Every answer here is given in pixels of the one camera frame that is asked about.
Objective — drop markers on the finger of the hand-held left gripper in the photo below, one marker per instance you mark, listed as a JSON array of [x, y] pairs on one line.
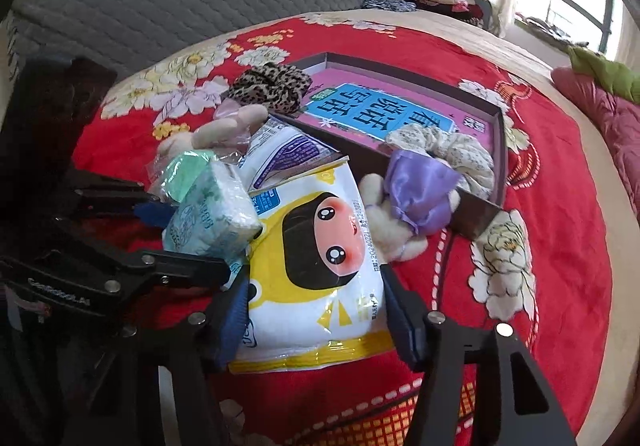
[[190, 270], [152, 215]]

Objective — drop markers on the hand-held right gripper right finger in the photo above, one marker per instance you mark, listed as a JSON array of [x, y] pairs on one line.
[[404, 326]]

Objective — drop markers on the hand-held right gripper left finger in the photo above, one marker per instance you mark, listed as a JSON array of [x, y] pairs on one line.
[[235, 318]]

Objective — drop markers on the green soft item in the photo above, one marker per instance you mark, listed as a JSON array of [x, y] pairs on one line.
[[182, 175]]

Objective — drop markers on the green print tissue pack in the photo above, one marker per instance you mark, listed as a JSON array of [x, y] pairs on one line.
[[215, 221]]

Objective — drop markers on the yellow white cartoon tissue packet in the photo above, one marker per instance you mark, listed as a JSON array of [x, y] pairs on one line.
[[310, 296]]

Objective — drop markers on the pink dress teddy bear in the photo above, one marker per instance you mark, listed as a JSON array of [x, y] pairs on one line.
[[225, 130]]

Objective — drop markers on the dark cardboard box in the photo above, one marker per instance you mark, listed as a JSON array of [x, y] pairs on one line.
[[480, 221]]

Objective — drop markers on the purple dress teddy bear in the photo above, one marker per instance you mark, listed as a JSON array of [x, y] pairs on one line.
[[420, 191]]

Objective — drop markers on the white blue wipes packet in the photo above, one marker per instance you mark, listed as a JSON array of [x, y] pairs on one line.
[[285, 150]]

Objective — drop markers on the leopard print scrunchie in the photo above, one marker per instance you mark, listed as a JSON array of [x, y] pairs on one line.
[[270, 85]]

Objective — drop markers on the cream floral scrunchie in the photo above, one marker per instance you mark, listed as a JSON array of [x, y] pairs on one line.
[[465, 155]]

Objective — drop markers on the red floral blanket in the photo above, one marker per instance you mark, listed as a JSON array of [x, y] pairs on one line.
[[550, 206]]

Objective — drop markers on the pink and blue book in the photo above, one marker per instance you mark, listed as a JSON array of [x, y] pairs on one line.
[[360, 110]]

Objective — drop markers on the pink quilt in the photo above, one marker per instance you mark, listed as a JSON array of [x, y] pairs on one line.
[[600, 115]]

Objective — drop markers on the blue floral cloth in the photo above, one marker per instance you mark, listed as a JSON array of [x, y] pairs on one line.
[[387, 4]]

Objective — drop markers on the green blanket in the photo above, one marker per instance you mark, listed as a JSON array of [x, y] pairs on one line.
[[600, 70]]

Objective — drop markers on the clutter on window sill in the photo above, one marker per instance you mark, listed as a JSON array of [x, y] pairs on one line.
[[545, 28]]

